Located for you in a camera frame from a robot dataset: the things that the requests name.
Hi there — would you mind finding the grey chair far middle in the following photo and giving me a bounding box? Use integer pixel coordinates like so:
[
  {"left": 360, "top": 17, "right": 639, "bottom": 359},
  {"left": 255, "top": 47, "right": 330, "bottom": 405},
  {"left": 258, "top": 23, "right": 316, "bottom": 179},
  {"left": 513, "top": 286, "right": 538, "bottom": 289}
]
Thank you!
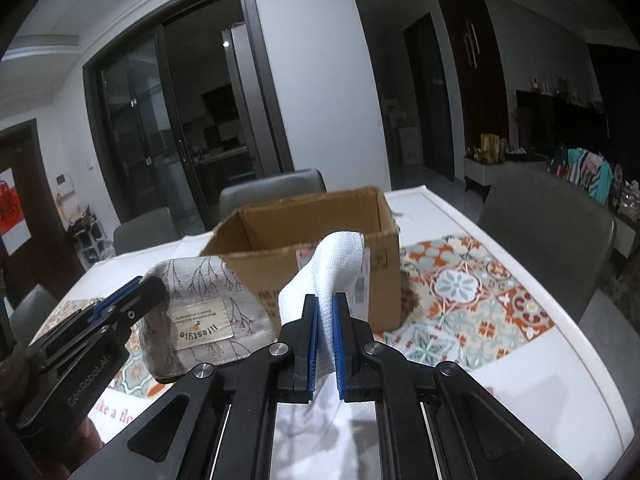
[{"left": 219, "top": 169, "right": 326, "bottom": 221}]

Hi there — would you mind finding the grey chair near left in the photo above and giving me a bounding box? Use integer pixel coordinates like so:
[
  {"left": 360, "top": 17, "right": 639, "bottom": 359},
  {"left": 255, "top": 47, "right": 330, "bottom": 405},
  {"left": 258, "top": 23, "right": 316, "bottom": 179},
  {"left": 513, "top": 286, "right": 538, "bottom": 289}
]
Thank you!
[{"left": 10, "top": 285, "right": 58, "bottom": 348}]

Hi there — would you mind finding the white low cabinet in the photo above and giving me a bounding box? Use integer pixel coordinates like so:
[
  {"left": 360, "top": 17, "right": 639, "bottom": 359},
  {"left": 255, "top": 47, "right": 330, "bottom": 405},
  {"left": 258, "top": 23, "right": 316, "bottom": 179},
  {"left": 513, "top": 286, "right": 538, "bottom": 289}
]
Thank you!
[{"left": 462, "top": 153, "right": 547, "bottom": 204}]

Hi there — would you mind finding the grey chair far left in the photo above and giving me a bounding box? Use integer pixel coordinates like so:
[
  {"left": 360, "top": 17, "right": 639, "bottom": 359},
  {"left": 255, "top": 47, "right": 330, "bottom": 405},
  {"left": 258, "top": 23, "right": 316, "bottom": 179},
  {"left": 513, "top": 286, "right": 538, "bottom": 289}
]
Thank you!
[{"left": 114, "top": 207, "right": 180, "bottom": 256}]

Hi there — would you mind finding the brown cardboard box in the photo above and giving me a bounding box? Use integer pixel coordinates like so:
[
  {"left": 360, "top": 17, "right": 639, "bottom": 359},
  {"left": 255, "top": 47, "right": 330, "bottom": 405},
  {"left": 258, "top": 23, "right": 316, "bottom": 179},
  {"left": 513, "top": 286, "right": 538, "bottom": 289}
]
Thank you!
[{"left": 201, "top": 186, "right": 402, "bottom": 333}]

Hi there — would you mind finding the grey chair right side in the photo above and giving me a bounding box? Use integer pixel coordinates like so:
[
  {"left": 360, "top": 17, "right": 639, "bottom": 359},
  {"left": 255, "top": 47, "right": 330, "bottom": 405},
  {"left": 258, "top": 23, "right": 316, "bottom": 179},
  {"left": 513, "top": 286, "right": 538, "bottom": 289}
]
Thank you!
[{"left": 478, "top": 162, "right": 615, "bottom": 322}]

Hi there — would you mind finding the grey chair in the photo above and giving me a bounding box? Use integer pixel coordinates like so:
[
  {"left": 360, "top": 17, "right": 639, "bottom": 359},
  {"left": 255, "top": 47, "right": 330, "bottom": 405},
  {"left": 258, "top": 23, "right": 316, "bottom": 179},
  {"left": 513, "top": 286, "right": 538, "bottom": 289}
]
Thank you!
[
  {"left": 114, "top": 207, "right": 180, "bottom": 256},
  {"left": 478, "top": 162, "right": 615, "bottom": 322},
  {"left": 219, "top": 169, "right": 326, "bottom": 221},
  {"left": 10, "top": 285, "right": 58, "bottom": 348}
]

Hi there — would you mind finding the white shoe rack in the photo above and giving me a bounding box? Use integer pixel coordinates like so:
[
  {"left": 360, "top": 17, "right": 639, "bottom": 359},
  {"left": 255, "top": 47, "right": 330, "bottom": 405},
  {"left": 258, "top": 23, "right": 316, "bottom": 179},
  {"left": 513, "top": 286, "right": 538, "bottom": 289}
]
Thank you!
[{"left": 66, "top": 206, "right": 116, "bottom": 271}]

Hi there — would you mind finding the brown wooden door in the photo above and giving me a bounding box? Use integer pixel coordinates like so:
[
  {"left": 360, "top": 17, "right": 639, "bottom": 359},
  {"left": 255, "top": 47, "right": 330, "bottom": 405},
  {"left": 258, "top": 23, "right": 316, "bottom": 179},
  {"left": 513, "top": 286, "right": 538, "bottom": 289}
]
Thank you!
[{"left": 1, "top": 119, "right": 84, "bottom": 308}]

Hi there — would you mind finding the dark sliding glass door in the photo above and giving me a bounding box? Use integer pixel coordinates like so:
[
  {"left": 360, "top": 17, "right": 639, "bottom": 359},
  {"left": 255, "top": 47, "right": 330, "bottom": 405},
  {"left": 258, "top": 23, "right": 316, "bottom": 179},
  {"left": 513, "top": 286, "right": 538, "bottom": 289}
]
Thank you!
[{"left": 84, "top": 0, "right": 293, "bottom": 235}]

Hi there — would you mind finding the colourful clothes pile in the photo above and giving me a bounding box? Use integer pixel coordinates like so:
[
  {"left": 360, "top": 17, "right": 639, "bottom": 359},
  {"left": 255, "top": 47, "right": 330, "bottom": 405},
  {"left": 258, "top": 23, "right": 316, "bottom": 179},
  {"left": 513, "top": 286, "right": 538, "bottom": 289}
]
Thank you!
[{"left": 547, "top": 148, "right": 615, "bottom": 206}]

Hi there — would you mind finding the wall intercom panel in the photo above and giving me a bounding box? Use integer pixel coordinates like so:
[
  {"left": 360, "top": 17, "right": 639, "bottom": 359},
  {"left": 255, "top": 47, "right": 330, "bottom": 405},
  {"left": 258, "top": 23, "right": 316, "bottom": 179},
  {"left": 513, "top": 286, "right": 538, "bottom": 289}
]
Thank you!
[{"left": 55, "top": 174, "right": 75, "bottom": 198}]

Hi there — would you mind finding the dark tall sideboard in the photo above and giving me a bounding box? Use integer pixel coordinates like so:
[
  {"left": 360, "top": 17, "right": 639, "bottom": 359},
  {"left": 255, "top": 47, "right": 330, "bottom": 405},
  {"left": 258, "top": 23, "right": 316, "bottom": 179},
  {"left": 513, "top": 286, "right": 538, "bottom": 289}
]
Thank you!
[{"left": 515, "top": 90, "right": 614, "bottom": 160}]

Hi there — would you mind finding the grey floral fabric pouch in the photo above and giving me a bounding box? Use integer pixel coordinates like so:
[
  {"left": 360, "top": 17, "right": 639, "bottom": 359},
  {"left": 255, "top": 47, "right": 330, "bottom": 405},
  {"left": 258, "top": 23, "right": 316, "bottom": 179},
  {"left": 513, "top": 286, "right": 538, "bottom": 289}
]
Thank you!
[{"left": 138, "top": 256, "right": 277, "bottom": 382}]

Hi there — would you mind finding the red fu door poster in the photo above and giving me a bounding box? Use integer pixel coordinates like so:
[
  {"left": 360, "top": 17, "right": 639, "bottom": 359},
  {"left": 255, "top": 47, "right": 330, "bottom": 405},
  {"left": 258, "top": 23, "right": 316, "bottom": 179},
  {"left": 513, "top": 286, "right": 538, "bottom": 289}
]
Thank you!
[{"left": 0, "top": 168, "right": 32, "bottom": 256}]

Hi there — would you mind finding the white paper towel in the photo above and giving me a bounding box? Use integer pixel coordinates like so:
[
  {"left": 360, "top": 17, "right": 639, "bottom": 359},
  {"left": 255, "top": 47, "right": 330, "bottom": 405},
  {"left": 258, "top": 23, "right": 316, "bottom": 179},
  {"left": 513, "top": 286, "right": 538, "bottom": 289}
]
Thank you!
[{"left": 278, "top": 231, "right": 364, "bottom": 396}]

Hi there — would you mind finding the white cardboard box hallway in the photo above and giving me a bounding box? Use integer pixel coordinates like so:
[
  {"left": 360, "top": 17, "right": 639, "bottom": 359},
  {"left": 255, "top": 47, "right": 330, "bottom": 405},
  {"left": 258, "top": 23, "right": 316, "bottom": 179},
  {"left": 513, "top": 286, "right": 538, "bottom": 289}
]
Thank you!
[{"left": 398, "top": 127, "right": 422, "bottom": 166}]

